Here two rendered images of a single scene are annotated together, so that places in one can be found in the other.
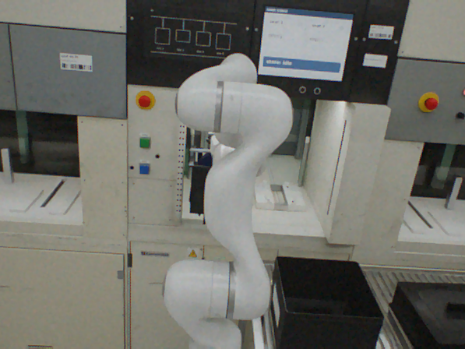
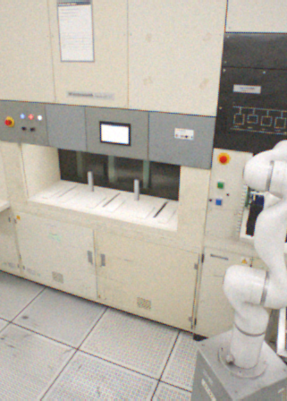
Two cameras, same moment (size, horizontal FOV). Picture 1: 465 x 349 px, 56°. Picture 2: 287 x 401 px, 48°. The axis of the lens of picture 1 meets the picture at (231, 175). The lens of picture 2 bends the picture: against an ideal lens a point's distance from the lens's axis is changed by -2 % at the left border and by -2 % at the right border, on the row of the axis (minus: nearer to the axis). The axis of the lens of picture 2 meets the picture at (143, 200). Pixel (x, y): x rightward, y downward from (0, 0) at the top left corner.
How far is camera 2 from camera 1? 0.24 m
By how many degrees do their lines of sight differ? 24
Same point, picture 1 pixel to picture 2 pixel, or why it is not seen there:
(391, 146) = not seen: outside the picture
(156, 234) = (222, 244)
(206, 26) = (269, 113)
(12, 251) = (135, 241)
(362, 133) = not seen: outside the picture
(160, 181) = (227, 210)
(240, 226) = (275, 250)
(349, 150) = not seen: outside the picture
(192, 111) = (252, 178)
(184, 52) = (253, 129)
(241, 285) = (272, 286)
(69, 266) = (165, 256)
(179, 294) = (232, 285)
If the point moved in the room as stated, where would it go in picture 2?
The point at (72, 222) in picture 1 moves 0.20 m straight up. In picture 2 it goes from (170, 229) to (172, 200)
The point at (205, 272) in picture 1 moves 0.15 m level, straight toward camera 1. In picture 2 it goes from (249, 274) to (243, 302)
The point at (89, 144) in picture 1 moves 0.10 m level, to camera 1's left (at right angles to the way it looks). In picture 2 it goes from (186, 183) to (169, 180)
